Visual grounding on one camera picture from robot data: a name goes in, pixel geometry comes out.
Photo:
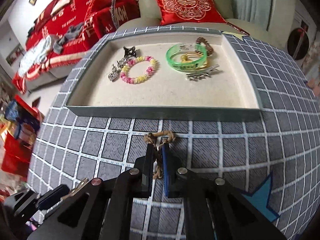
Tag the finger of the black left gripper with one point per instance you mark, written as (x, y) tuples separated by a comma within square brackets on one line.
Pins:
[(52, 197)]

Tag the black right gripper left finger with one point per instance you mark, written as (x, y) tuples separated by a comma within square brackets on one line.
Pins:
[(147, 171)]

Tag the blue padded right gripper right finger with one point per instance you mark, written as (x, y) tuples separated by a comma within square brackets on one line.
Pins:
[(167, 169)]

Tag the silver rhinestone hair clip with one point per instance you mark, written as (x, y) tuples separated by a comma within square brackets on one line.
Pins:
[(204, 73)]

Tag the green translucent plastic bangle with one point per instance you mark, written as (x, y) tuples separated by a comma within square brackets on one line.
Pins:
[(187, 57)]

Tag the grey jewelry tray beige lining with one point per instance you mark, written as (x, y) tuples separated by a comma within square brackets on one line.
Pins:
[(228, 94)]

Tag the red snack bag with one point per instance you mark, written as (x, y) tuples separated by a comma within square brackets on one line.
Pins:
[(22, 124)]

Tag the grey checked tablecloth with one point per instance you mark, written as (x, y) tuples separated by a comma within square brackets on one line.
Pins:
[(282, 143)]

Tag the black bow hair clip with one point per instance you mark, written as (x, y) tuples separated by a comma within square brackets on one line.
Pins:
[(130, 52)]

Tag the white crumpled clothing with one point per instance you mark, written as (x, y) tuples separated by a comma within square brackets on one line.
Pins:
[(37, 55)]

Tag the green leather armchair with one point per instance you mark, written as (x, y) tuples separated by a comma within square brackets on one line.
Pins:
[(278, 31)]

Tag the red embroidered cushion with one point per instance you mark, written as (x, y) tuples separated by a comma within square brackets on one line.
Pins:
[(189, 11)]

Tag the grey crumpled clothing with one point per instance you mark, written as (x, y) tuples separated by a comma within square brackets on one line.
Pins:
[(72, 33)]

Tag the red blanket covered sofa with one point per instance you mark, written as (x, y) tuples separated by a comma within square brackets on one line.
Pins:
[(63, 33)]

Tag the light blue curtain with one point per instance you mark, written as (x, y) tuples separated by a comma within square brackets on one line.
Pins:
[(247, 2)]

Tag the white washing machine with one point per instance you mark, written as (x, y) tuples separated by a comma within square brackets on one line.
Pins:
[(302, 34)]

